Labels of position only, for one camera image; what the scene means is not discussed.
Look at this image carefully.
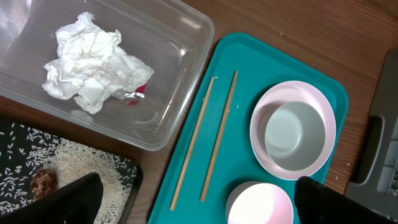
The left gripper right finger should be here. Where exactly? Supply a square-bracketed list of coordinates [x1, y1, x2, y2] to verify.
[294, 176, 394, 224]

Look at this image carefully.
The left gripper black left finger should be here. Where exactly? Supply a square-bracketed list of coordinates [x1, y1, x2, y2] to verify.
[1, 172, 103, 224]

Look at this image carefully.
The brown food scrap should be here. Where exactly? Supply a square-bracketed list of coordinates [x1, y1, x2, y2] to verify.
[30, 169, 58, 201]

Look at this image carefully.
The small white dish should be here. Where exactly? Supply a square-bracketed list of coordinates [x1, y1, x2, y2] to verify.
[225, 181, 294, 224]

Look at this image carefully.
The pale green bowl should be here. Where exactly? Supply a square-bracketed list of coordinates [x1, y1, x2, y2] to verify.
[264, 101, 326, 171]

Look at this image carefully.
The white rice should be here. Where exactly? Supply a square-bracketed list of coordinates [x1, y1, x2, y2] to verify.
[0, 123, 138, 224]

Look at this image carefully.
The red snack wrapper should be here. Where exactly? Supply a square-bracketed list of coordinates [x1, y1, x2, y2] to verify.
[111, 85, 146, 106]

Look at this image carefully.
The wooden chopstick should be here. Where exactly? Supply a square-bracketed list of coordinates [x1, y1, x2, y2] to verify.
[170, 77, 215, 211]
[200, 71, 238, 202]

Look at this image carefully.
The white napkin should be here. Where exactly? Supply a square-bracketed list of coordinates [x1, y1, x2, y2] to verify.
[42, 12, 154, 114]

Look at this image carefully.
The black plastic tray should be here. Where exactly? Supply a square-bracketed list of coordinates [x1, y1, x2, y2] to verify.
[0, 116, 144, 224]

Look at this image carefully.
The grey dish rack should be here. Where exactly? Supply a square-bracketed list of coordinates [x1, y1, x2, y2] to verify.
[345, 49, 397, 219]

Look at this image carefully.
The teal plastic tray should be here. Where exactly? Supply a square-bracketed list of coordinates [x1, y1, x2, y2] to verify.
[149, 33, 349, 224]

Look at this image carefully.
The large white plate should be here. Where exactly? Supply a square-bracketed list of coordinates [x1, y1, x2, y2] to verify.
[250, 81, 336, 180]

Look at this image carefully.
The clear plastic bin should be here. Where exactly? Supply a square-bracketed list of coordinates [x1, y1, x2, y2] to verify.
[1, 0, 215, 151]

